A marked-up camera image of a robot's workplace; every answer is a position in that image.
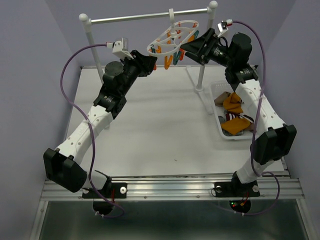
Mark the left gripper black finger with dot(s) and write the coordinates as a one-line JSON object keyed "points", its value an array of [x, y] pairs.
{"points": [[148, 63], [138, 57]]}

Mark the mustard brown striped sock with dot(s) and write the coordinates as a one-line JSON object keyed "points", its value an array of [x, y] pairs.
{"points": [[233, 103]]}

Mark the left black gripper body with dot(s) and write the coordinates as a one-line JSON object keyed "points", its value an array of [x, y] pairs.
{"points": [[132, 68]]}

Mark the white round clip hanger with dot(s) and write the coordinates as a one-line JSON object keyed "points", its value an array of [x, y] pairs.
{"points": [[170, 41]]}

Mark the beige sock in basket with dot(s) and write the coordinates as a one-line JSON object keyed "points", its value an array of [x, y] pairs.
{"points": [[221, 98]]}

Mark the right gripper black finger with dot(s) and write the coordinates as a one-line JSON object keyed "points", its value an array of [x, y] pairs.
{"points": [[196, 58], [201, 44]]}

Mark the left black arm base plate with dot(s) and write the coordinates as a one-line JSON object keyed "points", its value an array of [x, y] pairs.
{"points": [[111, 190]]}

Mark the aluminium rail frame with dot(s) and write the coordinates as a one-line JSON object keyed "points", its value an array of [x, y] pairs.
{"points": [[177, 208]]}

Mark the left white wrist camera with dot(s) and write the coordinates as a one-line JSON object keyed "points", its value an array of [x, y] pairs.
{"points": [[120, 49]]}

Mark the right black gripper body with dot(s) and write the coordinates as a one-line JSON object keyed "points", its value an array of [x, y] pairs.
{"points": [[216, 53]]}

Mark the white plastic laundry basket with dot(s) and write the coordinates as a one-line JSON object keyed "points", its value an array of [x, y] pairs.
{"points": [[215, 90]]}

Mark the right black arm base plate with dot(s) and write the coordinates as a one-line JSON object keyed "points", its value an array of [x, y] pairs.
{"points": [[228, 189]]}

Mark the white clothes drying rack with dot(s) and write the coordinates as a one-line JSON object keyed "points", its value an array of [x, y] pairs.
{"points": [[210, 10]]}

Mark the teal clothes peg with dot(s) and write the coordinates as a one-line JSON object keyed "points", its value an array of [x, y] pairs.
{"points": [[178, 56]]}

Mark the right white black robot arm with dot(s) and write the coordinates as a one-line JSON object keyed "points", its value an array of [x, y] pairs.
{"points": [[272, 137]]}

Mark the yellow orange clothes peg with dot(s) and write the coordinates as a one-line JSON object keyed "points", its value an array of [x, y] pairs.
{"points": [[167, 61]]}

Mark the mustard sock in basket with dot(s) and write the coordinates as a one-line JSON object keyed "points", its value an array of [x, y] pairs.
{"points": [[235, 125]]}

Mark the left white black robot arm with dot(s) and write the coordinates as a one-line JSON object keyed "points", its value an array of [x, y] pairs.
{"points": [[63, 164]]}

